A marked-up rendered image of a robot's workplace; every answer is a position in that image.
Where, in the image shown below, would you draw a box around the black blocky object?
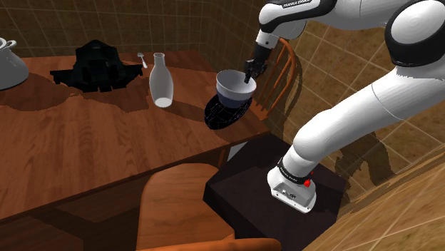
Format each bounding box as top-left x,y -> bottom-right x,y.
49,39 -> 144,93

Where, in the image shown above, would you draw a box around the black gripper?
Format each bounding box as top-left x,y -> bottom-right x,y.
243,41 -> 272,84

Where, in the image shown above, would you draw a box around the orange wooden spindle chair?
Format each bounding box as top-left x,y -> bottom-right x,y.
248,37 -> 297,121

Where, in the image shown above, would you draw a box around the brown wooden table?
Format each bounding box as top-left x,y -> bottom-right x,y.
0,50 -> 271,251

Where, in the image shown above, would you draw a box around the white pot with handle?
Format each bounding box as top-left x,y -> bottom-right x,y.
0,37 -> 30,91

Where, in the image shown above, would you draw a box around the dark robot stand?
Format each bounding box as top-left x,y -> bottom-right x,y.
203,133 -> 348,251

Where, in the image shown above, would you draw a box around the white bottle vase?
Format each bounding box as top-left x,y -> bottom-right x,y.
148,52 -> 174,108

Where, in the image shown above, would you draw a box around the white and blue bowl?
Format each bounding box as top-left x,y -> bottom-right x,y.
215,69 -> 257,109

